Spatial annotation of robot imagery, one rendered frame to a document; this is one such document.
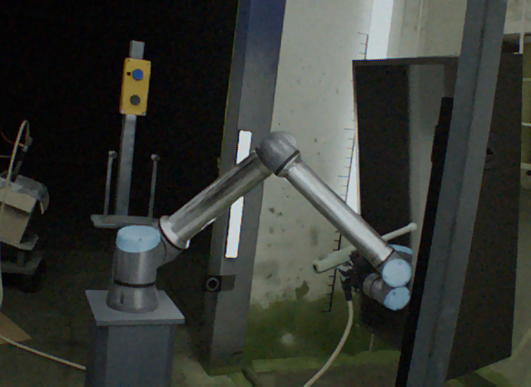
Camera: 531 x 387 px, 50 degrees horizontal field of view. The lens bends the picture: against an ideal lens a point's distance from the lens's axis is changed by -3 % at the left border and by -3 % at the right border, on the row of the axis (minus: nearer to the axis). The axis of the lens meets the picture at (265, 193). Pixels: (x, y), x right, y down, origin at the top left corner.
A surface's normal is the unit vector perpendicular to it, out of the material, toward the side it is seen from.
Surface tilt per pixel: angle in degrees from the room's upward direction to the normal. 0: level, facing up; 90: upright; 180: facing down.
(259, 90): 90
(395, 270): 93
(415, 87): 90
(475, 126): 90
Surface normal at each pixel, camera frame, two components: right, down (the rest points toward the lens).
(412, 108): 0.41, 0.18
